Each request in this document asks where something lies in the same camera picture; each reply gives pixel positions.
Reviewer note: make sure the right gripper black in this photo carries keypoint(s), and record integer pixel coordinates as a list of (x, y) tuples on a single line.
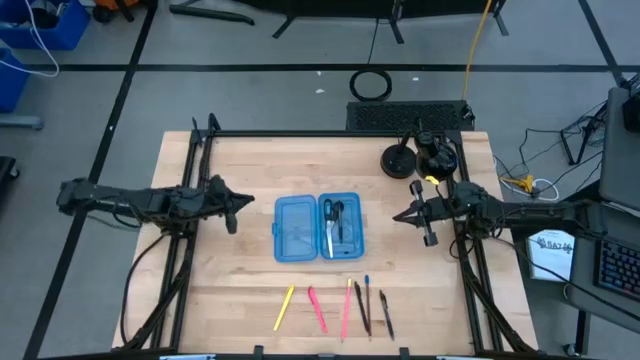
[(432, 210)]

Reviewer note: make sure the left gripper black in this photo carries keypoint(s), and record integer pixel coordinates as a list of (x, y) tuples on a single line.
[(220, 200)]

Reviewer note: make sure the brown pencil blue eraser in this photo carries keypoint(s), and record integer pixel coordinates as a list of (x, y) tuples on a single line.
[(367, 300)]

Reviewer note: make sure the pink pencil yellow end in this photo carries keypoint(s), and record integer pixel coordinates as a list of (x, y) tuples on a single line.
[(346, 310)]

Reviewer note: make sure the yellow highlighter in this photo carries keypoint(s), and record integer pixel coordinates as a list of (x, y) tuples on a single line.
[(284, 307)]

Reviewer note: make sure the pink highlighter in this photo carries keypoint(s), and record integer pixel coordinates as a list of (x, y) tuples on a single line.
[(317, 309)]

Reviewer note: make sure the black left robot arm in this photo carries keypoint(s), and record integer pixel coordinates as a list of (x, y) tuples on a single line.
[(125, 200)]

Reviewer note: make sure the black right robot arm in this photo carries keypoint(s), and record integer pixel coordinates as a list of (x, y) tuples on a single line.
[(540, 212)]

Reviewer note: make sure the blue plastic supply box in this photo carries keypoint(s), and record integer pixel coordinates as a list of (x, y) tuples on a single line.
[(295, 230)]

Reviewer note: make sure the black perforated metal box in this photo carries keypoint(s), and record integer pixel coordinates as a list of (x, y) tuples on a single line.
[(410, 116)]

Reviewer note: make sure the white printed box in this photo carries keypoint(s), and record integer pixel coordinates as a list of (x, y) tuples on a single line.
[(550, 260)]

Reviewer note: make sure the yellow tag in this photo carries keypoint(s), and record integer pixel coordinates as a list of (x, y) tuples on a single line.
[(432, 179)]

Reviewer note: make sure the black round base stand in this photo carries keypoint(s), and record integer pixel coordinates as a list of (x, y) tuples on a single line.
[(398, 165)]

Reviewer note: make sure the black table clamp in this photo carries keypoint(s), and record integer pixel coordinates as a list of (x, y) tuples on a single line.
[(258, 351), (404, 352)]

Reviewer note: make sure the grey desk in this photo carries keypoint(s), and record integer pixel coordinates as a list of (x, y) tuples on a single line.
[(620, 160), (582, 260)]

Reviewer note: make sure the black stand leg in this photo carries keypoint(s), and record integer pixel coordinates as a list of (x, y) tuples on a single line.
[(210, 13)]

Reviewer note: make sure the black backlit keyboard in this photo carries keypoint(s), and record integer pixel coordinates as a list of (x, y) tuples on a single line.
[(620, 267)]

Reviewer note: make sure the black table with legs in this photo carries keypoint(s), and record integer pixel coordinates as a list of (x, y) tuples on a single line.
[(350, 6)]

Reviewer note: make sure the orange object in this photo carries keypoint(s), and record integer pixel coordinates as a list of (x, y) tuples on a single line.
[(120, 3)]

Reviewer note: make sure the grey metal foot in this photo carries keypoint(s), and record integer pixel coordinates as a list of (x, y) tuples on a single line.
[(20, 122)]

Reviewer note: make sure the blue plastic bin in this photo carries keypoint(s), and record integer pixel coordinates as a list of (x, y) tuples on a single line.
[(60, 32), (10, 85)]

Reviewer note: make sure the black aluminium table frame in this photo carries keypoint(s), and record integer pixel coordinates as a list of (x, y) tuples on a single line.
[(325, 133)]

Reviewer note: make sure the silver metal bracket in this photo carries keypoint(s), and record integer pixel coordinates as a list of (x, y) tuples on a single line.
[(462, 357), (187, 357)]

